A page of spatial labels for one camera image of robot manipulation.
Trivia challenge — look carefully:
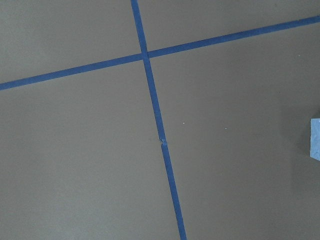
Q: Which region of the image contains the blue foam block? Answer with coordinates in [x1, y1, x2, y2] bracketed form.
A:
[310, 118, 320, 161]

